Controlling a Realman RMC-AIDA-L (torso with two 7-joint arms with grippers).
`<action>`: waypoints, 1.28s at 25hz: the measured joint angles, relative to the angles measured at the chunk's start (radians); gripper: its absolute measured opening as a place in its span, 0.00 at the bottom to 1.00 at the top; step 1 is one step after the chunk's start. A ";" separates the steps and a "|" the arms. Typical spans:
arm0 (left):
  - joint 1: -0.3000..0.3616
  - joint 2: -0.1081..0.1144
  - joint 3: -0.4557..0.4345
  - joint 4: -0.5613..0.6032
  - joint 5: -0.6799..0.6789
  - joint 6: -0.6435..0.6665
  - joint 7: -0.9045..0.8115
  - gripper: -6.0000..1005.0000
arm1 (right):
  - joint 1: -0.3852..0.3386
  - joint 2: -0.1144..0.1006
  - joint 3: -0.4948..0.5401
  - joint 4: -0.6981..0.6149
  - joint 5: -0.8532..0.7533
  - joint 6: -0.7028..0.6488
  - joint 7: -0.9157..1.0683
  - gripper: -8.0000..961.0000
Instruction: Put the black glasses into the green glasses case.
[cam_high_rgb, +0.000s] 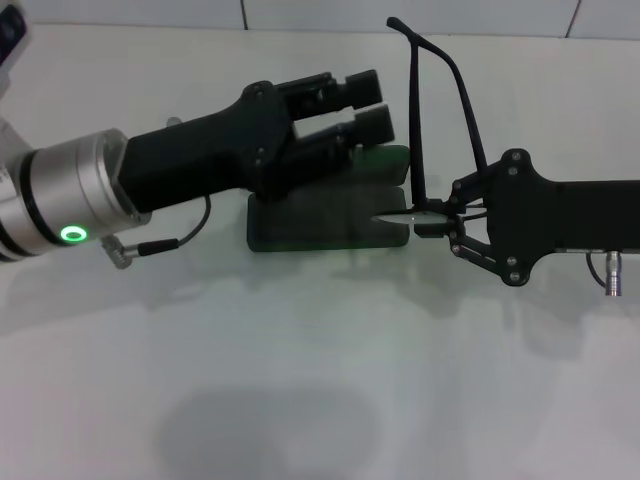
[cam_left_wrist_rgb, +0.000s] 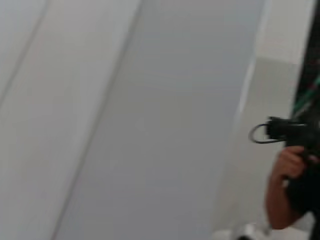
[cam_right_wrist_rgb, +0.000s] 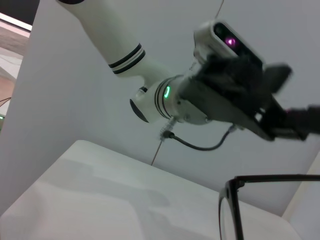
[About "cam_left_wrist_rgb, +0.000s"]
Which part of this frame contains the operator bare hand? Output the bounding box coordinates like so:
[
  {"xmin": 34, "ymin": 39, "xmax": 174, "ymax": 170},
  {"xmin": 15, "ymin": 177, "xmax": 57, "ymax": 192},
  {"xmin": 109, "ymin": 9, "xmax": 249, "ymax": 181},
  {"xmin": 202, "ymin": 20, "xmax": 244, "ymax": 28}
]
[{"xmin": 270, "ymin": 146, "xmax": 306, "ymax": 181}]

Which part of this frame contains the dark rack with green cables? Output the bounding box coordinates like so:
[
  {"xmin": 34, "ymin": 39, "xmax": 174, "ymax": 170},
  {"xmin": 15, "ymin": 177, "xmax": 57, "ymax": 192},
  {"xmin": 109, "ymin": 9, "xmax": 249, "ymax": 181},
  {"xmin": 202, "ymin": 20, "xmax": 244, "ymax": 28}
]
[{"xmin": 291, "ymin": 0, "xmax": 320, "ymax": 121}]

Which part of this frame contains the operator bare forearm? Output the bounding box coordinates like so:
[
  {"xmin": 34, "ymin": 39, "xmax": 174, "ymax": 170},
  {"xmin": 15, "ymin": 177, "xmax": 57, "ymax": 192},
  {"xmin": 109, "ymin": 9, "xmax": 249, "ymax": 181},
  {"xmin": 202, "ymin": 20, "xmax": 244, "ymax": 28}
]
[{"xmin": 265, "ymin": 174, "xmax": 305, "ymax": 230}]

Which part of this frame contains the black controller cable loop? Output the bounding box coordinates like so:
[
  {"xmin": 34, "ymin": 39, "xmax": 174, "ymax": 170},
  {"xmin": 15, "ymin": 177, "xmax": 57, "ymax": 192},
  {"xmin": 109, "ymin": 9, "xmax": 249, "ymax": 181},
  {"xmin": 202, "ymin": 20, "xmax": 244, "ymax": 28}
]
[{"xmin": 248, "ymin": 122, "xmax": 286, "ymax": 145}]

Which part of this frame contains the black handheld controller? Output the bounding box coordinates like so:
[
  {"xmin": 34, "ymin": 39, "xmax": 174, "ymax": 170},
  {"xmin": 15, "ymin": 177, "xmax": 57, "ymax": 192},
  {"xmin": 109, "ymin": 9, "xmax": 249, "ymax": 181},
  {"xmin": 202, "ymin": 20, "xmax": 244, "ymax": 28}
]
[{"xmin": 266, "ymin": 115, "xmax": 320, "ymax": 219}]

